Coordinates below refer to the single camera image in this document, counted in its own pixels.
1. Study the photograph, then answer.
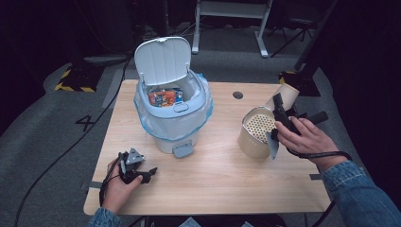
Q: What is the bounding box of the translucent blue bin liner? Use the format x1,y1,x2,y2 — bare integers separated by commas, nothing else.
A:
133,72,215,143

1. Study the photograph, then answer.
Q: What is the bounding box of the blue printed snack packet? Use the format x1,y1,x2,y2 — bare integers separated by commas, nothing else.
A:
148,87,184,108

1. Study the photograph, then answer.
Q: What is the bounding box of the grey floor tape strip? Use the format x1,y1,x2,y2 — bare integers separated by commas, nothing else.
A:
100,68,126,110

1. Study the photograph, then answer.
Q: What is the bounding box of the white and blue pedal bin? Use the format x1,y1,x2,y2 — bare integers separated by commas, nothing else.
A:
133,35,215,160

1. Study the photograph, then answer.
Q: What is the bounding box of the black slanted stand pole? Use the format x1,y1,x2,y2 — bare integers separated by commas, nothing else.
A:
292,0,340,73

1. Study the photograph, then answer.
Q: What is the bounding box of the beige paper cup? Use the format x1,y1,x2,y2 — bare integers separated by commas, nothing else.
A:
264,82,301,112

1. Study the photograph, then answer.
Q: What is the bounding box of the right hand-held gripper cable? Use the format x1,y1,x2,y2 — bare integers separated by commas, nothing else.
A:
285,147,354,163

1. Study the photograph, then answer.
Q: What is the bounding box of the long black floor cable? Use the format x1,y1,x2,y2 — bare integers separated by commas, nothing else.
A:
13,55,135,227

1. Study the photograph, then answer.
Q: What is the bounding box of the person's right hand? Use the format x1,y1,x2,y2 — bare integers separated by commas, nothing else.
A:
274,115,348,173

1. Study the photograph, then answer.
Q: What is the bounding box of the hand-held gripper cable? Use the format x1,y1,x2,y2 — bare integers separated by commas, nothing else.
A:
98,152,124,207
285,147,354,163

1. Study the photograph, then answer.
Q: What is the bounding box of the person's left hand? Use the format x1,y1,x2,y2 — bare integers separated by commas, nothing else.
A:
100,158,144,215

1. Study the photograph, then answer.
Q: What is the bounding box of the beige perforated strainer canister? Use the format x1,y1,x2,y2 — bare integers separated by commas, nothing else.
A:
237,105,281,160

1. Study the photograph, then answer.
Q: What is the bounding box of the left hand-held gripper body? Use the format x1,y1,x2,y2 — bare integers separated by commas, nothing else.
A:
116,147,149,185

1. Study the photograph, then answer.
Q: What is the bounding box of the left hand-held gripper cable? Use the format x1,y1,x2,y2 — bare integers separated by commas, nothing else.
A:
98,152,124,207

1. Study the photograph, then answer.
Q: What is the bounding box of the bundle of floor cables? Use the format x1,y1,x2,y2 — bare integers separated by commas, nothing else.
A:
141,18,198,41

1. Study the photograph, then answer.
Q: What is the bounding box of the white metal desk frame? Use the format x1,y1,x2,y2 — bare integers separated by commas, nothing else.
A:
190,0,274,59

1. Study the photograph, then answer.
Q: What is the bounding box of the black tripod stand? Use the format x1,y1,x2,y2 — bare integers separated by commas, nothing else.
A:
269,17,317,60

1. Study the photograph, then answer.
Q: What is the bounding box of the yellow-black striped stand base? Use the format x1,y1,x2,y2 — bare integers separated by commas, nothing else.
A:
278,69,322,97
53,63,105,94

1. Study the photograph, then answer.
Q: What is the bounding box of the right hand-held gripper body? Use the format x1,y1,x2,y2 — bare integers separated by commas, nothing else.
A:
265,106,329,161

